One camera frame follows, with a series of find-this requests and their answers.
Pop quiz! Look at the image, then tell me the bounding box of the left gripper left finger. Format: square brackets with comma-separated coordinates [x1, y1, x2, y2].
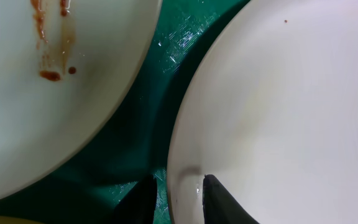
[112, 175, 157, 224]

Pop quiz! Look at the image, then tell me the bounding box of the teal plastic tray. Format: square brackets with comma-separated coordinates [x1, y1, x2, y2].
[0, 0, 245, 223]

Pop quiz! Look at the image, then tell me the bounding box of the small white stained plate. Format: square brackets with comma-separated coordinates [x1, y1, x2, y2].
[0, 0, 162, 199]

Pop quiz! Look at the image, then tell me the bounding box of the yellow plate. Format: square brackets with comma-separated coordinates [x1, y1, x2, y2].
[0, 216, 43, 224]

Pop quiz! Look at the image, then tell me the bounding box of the large white plate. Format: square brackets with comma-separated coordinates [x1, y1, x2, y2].
[167, 0, 358, 223]

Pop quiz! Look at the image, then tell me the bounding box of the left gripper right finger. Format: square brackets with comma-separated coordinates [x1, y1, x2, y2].
[203, 174, 259, 224]

